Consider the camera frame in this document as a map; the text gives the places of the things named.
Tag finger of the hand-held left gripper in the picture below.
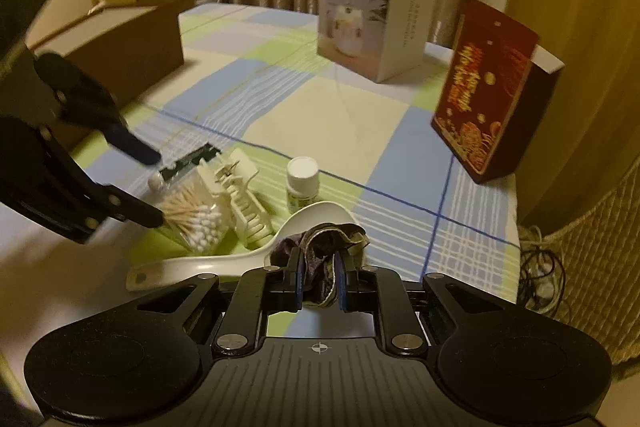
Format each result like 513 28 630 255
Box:
32 51 162 166
91 183 166 229

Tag white ceramic spoon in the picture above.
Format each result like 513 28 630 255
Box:
125 201 361 293

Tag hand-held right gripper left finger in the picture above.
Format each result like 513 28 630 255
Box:
107 251 306 360

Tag quilted beige cover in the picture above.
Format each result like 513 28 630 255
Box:
542 167 640 378

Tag checked bed sheet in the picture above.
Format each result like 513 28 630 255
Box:
0 2 523 348

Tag tangled black cables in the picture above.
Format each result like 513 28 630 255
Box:
519 227 571 323

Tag brown cardboard box container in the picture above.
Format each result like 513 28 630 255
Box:
22 3 186 150

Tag dark cloth pouch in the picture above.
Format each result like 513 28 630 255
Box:
270 223 371 308

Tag white humidifier carton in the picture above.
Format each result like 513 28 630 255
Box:
317 0 442 84

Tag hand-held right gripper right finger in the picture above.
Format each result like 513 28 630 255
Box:
335 251 531 360

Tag dark tube with white cap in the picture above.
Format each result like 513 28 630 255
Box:
150 146 222 190

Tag dark red gift box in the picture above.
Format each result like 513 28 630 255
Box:
431 0 566 185

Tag cream hair claw clip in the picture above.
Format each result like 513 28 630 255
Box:
196 147 273 250

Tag small white-capped bottle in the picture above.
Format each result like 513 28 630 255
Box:
286 157 319 214

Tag clear cotton swab pack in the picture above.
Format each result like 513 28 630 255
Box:
157 187 236 253

